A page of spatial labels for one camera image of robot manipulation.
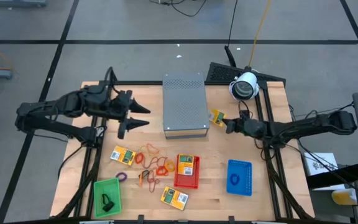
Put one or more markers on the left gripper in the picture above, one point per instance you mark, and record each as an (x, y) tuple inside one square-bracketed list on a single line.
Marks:
[(123, 107)]

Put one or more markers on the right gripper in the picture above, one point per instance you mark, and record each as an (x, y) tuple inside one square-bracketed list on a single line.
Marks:
[(250, 127)]

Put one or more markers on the yellow crayon box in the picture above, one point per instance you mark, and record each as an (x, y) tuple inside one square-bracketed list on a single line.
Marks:
[(174, 198), (122, 155), (217, 117), (185, 165)]

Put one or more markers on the grey perforated metal shelf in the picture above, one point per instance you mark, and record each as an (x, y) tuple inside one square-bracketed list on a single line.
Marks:
[(183, 102)]

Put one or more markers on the blue plastic basket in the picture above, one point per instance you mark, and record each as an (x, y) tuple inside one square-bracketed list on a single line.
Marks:
[(244, 186)]

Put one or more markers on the red plastic basket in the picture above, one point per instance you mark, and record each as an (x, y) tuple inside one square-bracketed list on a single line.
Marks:
[(186, 183)]

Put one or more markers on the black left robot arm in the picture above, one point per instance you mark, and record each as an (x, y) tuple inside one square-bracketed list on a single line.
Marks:
[(57, 127)]

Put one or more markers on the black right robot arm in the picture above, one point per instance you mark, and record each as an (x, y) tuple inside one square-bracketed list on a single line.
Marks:
[(322, 123)]

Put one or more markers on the black perforated metal panel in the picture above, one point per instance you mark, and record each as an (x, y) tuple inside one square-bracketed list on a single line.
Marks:
[(222, 73)]

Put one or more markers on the red rubber band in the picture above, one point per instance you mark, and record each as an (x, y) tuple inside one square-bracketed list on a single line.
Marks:
[(149, 186), (154, 179)]

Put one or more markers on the red and orange scissors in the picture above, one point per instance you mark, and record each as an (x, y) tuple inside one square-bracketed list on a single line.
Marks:
[(140, 182)]

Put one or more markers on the green plastic basket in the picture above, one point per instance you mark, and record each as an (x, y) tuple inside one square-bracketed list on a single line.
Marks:
[(99, 186)]

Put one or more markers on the black table clamp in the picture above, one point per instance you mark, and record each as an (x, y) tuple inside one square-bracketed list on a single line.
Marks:
[(140, 219), (232, 219)]

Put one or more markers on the white cardboard box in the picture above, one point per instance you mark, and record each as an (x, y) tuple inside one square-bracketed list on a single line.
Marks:
[(322, 163)]

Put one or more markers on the yellow container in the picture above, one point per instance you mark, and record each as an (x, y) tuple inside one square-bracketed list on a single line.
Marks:
[(345, 196)]

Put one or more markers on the grey table-level camera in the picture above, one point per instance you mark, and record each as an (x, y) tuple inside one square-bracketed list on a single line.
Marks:
[(182, 222)]

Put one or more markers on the grey floor base plate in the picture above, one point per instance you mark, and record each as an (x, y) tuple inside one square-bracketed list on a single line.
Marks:
[(20, 3)]

